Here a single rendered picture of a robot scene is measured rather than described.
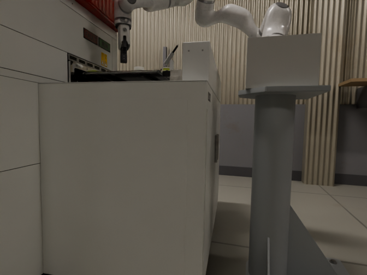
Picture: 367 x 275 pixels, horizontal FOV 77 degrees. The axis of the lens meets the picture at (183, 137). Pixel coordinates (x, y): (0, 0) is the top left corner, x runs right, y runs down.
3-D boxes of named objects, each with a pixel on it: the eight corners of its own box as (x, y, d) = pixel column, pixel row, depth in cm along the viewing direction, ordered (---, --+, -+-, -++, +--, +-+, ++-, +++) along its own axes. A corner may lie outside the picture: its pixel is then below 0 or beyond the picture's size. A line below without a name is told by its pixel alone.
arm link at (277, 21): (280, 60, 114) (277, 37, 129) (300, 22, 99) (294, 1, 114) (256, 55, 114) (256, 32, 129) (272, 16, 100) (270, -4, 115)
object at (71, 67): (67, 82, 102) (66, 60, 101) (116, 94, 145) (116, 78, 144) (71, 82, 102) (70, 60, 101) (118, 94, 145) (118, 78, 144)
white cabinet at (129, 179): (43, 293, 92) (37, 83, 86) (138, 206, 186) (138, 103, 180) (205, 324, 79) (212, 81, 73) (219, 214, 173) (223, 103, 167)
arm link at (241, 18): (285, 28, 112) (271, 58, 124) (290, 19, 119) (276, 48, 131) (193, -5, 123) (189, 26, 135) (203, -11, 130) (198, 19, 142)
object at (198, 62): (181, 83, 81) (182, 42, 80) (201, 98, 135) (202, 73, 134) (208, 82, 79) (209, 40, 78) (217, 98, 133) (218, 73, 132)
